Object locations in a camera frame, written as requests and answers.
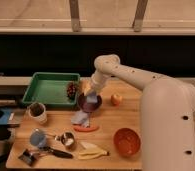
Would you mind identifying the metal measuring cup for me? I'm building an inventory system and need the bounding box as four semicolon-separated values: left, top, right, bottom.
55;132;75;148

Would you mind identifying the blue book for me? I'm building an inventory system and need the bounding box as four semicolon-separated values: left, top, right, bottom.
0;107;23;128

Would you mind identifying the yellow banana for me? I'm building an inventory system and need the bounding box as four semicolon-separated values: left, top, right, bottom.
78;142;109;160

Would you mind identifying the black handled tool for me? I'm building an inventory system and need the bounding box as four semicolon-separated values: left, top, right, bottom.
40;146;73;159

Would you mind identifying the small apple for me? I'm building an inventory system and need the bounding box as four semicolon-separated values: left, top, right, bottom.
111;94;122;106

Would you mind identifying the blue sponge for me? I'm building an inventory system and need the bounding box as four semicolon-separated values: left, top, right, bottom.
86;94;97;104

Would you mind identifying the green plastic tray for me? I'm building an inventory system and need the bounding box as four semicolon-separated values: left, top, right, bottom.
22;72;80;109

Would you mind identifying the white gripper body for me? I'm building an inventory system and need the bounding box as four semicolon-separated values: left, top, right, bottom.
83;78;105;96

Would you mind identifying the purple bowl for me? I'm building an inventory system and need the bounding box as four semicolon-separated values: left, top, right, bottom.
77;94;102;113

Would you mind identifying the white mug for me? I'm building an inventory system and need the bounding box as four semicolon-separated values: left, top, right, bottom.
27;102;47;124

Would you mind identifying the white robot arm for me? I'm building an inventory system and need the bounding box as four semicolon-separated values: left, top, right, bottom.
90;54;195;171

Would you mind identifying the small dark metal object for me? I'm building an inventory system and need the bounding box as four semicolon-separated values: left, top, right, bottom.
19;149;36;166

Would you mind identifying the orange bowl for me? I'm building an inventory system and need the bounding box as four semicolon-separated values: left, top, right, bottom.
113;128;141;157

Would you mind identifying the orange carrot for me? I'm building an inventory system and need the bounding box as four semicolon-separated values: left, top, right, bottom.
73;125;99;132

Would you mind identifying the brown pine cone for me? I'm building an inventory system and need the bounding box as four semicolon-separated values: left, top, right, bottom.
66;82;78;100

